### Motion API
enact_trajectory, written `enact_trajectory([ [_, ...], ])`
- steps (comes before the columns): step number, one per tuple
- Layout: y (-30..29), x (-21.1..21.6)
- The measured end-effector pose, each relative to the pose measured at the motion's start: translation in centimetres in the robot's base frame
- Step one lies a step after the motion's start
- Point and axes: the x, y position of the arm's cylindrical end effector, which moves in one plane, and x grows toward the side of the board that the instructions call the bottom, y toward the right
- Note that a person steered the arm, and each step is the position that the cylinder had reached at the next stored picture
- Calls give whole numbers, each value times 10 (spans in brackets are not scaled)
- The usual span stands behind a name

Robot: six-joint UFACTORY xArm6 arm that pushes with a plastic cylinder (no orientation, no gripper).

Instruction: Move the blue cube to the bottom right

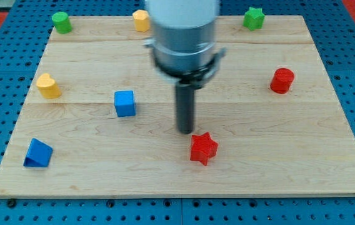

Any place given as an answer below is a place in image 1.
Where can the green cylinder block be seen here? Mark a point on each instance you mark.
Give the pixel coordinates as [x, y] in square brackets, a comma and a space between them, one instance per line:
[61, 22]

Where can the wooden board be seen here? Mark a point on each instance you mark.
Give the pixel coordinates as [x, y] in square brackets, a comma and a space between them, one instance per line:
[293, 145]

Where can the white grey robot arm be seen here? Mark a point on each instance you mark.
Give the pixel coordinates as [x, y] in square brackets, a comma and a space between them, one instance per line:
[183, 40]

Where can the blue triangular prism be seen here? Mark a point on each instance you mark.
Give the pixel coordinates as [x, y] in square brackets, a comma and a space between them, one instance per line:
[38, 154]

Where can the red cylinder block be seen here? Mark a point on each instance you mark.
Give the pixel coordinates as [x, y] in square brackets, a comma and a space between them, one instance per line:
[282, 80]

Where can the green star block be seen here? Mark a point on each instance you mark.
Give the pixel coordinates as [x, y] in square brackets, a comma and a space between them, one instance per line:
[253, 18]

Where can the yellow heart block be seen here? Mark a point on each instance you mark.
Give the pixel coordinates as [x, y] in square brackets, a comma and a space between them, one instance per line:
[48, 87]

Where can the red star block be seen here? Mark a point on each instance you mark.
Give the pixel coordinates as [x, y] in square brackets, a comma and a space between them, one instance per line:
[203, 148]

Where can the yellow hexagon block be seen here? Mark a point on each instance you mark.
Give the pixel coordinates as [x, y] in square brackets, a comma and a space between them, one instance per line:
[141, 20]

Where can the blue cube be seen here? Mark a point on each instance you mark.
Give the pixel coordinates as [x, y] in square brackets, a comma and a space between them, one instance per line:
[124, 103]

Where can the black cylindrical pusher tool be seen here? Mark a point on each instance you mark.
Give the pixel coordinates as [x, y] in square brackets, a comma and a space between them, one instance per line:
[184, 96]

